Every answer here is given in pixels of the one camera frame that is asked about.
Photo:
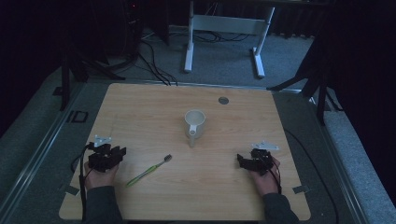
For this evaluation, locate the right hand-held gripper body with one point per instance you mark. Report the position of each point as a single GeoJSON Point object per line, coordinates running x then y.
{"type": "Point", "coordinates": [261, 160]}

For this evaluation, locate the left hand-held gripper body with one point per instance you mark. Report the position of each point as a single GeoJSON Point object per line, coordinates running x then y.
{"type": "Point", "coordinates": [99, 160]}

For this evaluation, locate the green toothbrush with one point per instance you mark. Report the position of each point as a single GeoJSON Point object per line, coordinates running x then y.
{"type": "Point", "coordinates": [149, 170]}

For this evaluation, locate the white cup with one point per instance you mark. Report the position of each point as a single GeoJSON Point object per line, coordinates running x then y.
{"type": "Point", "coordinates": [195, 123]}

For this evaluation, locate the person's left hand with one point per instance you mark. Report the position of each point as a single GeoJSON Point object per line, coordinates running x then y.
{"type": "Point", "coordinates": [101, 179]}

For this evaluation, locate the person's right hand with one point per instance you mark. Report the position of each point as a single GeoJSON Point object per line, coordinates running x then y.
{"type": "Point", "coordinates": [264, 183]}

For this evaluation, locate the grey tape strip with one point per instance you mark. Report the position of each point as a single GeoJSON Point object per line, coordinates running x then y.
{"type": "Point", "coordinates": [301, 189]}
{"type": "Point", "coordinates": [71, 189]}

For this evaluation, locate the grey round table grommet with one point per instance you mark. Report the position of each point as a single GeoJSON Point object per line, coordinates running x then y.
{"type": "Point", "coordinates": [223, 100]}

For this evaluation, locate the black tripod stand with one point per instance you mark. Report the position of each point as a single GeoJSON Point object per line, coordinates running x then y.
{"type": "Point", "coordinates": [67, 77]}
{"type": "Point", "coordinates": [320, 93]}

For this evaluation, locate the dark computer tower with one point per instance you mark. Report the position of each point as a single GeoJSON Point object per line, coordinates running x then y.
{"type": "Point", "coordinates": [133, 28]}

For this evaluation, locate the aluminium floor rail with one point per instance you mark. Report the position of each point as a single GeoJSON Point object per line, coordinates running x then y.
{"type": "Point", "coordinates": [40, 149]}
{"type": "Point", "coordinates": [339, 168]}

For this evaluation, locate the white metal desk frame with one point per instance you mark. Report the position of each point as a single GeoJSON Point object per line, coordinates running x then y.
{"type": "Point", "coordinates": [227, 24]}

